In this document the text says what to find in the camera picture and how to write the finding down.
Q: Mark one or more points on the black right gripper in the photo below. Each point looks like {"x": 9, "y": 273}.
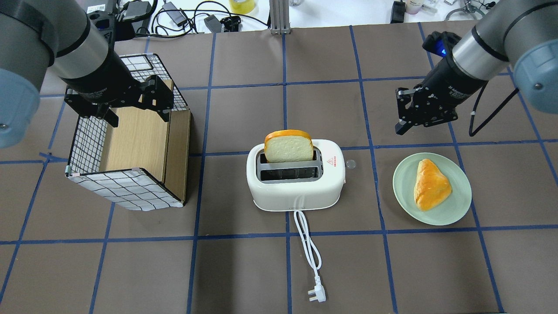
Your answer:
{"x": 449, "y": 76}

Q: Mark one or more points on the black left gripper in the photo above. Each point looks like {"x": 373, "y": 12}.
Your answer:
{"x": 99, "y": 79}

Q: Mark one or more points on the white two-slot toaster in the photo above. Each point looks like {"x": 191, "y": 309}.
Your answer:
{"x": 297, "y": 186}

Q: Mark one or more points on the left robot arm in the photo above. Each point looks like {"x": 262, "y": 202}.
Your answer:
{"x": 38, "y": 34}

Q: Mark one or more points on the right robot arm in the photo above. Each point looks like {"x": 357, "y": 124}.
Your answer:
{"x": 520, "y": 33}

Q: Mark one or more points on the bread slice in toaster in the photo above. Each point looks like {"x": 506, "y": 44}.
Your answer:
{"x": 288, "y": 146}

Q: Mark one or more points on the wooden box with grid cloth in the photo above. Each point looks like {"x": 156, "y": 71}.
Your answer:
{"x": 142, "y": 163}

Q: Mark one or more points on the golden triangular pastry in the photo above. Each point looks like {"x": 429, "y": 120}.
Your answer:
{"x": 431, "y": 187}

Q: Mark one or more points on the pale green plate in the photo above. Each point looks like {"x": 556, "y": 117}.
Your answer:
{"x": 450, "y": 210}

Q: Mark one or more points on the black box on bench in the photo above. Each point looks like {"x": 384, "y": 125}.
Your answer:
{"x": 398, "y": 12}

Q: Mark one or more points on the black power adapter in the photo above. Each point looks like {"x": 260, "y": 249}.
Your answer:
{"x": 176, "y": 15}

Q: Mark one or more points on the yellow tape roll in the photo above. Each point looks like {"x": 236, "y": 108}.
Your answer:
{"x": 242, "y": 6}

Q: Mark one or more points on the aluminium frame post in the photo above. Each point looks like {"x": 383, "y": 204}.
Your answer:
{"x": 279, "y": 17}

